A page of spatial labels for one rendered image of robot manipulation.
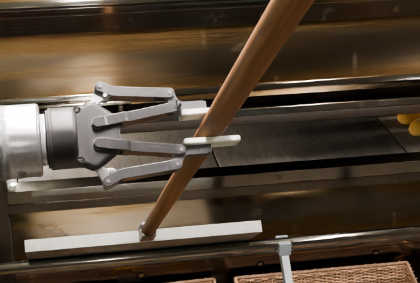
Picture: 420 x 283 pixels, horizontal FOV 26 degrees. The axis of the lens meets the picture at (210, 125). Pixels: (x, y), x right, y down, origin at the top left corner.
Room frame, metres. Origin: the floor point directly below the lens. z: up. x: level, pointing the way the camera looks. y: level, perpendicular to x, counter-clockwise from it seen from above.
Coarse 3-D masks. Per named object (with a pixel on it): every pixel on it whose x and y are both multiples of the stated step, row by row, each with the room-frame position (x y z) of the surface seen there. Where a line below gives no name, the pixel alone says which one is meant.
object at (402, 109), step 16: (336, 96) 2.44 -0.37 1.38; (352, 96) 2.44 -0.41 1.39; (368, 96) 2.43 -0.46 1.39; (384, 96) 2.42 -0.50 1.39; (400, 96) 2.41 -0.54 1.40; (112, 112) 2.31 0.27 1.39; (304, 112) 2.23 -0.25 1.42; (320, 112) 2.24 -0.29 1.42; (336, 112) 2.24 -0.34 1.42; (352, 112) 2.25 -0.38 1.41; (368, 112) 2.26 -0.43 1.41; (384, 112) 2.26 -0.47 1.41; (400, 112) 2.27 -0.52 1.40; (416, 112) 2.28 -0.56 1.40; (128, 128) 2.15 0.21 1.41; (144, 128) 2.15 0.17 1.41; (160, 128) 2.16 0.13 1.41; (176, 128) 2.17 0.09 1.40; (192, 128) 2.17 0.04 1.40
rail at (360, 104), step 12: (240, 108) 2.21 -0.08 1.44; (252, 108) 2.21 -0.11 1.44; (264, 108) 2.21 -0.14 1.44; (276, 108) 2.22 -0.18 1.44; (288, 108) 2.22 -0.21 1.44; (300, 108) 2.23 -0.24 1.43; (312, 108) 2.23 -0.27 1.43; (324, 108) 2.24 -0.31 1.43; (336, 108) 2.25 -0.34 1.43; (348, 108) 2.25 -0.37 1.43; (156, 120) 2.16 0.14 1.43; (168, 120) 2.17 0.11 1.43
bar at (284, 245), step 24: (264, 240) 1.99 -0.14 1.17; (288, 240) 1.99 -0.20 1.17; (312, 240) 2.00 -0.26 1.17; (336, 240) 2.01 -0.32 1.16; (360, 240) 2.02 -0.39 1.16; (0, 264) 1.87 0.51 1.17; (24, 264) 1.88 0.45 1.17; (48, 264) 1.88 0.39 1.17; (72, 264) 1.89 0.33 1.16; (96, 264) 1.90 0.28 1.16; (288, 264) 1.96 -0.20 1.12
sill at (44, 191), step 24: (216, 168) 2.39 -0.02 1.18; (240, 168) 2.39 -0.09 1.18; (264, 168) 2.39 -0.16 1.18; (288, 168) 2.39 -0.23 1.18; (312, 168) 2.39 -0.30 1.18; (336, 168) 2.40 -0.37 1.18; (360, 168) 2.41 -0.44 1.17; (384, 168) 2.42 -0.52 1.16; (408, 168) 2.43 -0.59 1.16; (24, 192) 2.24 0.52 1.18; (48, 192) 2.25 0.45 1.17; (72, 192) 2.26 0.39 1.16; (96, 192) 2.28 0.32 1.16; (120, 192) 2.29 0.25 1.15; (144, 192) 2.30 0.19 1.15
